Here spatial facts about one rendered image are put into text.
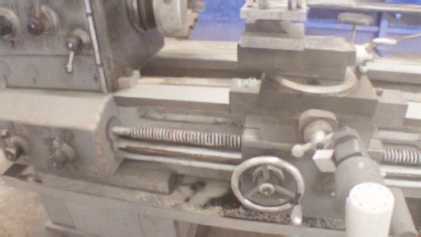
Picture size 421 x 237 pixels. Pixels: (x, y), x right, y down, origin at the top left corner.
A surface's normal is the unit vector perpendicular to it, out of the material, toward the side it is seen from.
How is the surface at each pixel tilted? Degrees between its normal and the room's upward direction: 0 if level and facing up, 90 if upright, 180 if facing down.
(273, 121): 90
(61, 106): 32
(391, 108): 90
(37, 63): 90
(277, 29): 90
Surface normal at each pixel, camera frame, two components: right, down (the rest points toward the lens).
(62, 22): -0.22, 0.51
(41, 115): -0.15, -0.45
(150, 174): -0.04, -0.85
